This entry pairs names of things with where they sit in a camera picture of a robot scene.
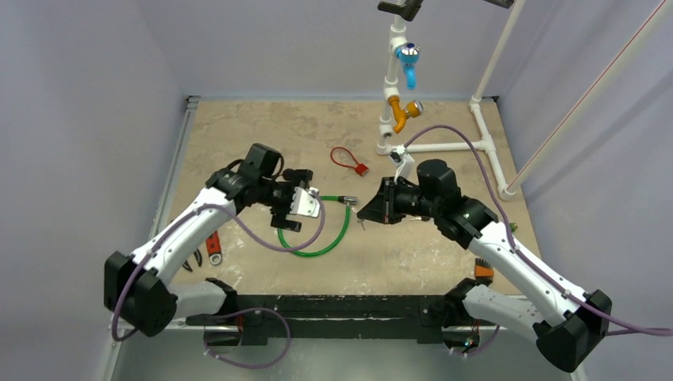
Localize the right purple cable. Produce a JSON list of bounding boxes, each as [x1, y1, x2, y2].
[[403, 124, 673, 337]]

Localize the green cable lock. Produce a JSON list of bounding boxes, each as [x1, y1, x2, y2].
[[277, 194, 360, 259]]

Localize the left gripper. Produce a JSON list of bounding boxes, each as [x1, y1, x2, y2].
[[257, 171, 312, 229]]

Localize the red cable lock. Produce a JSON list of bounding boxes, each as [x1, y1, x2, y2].
[[329, 146, 369, 177]]

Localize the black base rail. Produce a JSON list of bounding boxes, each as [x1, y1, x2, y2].
[[185, 281, 499, 348]]

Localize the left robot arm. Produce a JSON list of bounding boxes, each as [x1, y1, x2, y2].
[[103, 143, 325, 342]]

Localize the blue faucet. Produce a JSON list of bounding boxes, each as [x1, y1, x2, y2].
[[395, 42, 421, 90]]

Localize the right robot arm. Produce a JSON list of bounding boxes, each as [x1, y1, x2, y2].
[[357, 160, 613, 373]]

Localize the orange faucet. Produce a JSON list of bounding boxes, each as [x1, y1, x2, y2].
[[387, 95, 424, 134]]

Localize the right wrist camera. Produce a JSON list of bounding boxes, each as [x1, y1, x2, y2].
[[388, 144, 416, 182]]

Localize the orange black brush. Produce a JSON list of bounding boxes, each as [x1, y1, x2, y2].
[[474, 257, 494, 281]]

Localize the black pliers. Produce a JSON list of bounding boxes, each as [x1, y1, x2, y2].
[[181, 248, 203, 273]]

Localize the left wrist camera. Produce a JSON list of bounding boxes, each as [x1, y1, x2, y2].
[[289, 187, 321, 218]]

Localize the white PVC pipe frame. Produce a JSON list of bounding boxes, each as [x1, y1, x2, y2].
[[377, 1, 672, 201]]

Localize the red adjustable wrench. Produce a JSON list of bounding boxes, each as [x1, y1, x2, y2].
[[206, 231, 222, 266]]

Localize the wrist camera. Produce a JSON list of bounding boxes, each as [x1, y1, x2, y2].
[[289, 187, 321, 218], [388, 144, 416, 182]]

